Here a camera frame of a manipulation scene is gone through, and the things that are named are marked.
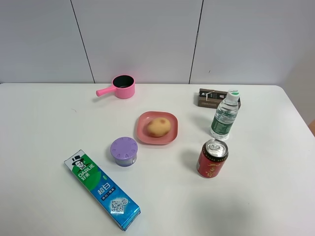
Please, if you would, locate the clear water bottle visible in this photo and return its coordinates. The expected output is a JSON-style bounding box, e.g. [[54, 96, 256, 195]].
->
[[210, 89, 240, 141]]

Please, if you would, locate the red drink can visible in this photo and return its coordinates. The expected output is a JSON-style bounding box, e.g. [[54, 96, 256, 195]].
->
[[196, 139, 228, 178]]

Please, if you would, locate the pink square plate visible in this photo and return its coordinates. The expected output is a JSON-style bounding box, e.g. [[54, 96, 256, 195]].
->
[[136, 111, 178, 145]]

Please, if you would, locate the pink toy saucepan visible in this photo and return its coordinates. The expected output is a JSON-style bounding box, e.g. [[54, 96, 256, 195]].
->
[[95, 75, 135, 99]]

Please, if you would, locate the purple lidded round container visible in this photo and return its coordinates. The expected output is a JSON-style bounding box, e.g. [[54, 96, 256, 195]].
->
[[110, 137, 138, 167]]

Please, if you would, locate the Darlie toothpaste box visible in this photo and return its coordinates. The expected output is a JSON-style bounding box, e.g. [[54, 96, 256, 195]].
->
[[64, 150, 141, 231]]

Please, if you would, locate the brown potato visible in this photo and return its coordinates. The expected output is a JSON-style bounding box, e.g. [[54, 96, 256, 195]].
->
[[147, 118, 171, 137]]

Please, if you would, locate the brown rectangular box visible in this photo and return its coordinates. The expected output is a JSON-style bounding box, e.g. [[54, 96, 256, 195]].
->
[[197, 88, 239, 108]]

